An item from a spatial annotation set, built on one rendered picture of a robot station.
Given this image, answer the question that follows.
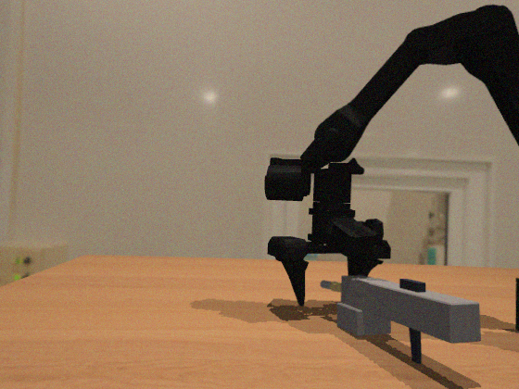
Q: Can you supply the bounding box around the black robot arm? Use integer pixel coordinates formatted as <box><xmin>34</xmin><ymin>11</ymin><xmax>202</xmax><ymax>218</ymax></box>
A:
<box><xmin>264</xmin><ymin>5</ymin><xmax>519</xmax><ymax>257</ymax></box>

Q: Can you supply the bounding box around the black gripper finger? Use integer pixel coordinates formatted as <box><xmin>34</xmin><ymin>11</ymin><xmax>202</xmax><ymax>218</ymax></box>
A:
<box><xmin>275</xmin><ymin>257</ymin><xmax>309</xmax><ymax>307</ymax></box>
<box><xmin>347</xmin><ymin>257</ymin><xmax>384</xmax><ymax>277</ymax></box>

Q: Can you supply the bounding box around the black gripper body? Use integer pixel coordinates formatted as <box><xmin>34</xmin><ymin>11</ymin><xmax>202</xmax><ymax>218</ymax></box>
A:
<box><xmin>268</xmin><ymin>202</ymin><xmax>391</xmax><ymax>261</ymax></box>

